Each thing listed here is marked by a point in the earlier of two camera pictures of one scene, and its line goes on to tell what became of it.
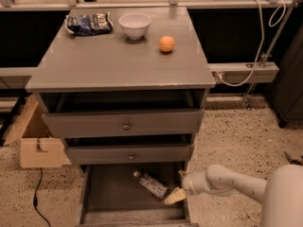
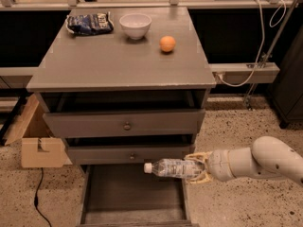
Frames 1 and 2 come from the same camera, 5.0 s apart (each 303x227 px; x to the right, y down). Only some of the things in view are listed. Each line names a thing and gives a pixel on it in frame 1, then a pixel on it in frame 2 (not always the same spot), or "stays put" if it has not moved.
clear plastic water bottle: x=155 y=187 to x=175 y=167
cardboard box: x=39 y=148 stays put
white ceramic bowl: x=135 y=25 stays put
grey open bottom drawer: x=113 y=196 stays put
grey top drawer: x=122 y=123 stays put
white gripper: x=190 y=183 to x=217 y=166
